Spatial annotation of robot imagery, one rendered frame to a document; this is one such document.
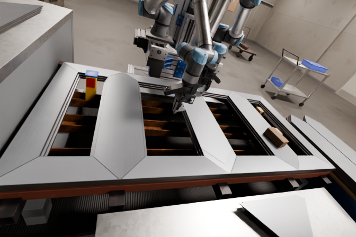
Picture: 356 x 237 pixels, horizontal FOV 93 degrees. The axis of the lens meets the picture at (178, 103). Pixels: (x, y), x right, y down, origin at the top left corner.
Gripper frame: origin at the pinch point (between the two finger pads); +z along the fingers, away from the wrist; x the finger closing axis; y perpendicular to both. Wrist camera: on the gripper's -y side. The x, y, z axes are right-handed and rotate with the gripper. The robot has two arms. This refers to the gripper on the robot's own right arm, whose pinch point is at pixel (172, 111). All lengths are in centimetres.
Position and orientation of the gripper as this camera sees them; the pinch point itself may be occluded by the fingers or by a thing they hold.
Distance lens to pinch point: 92.6
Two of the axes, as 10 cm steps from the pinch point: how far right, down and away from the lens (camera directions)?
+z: -3.1, 7.8, 5.4
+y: 9.2, 1.1, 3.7
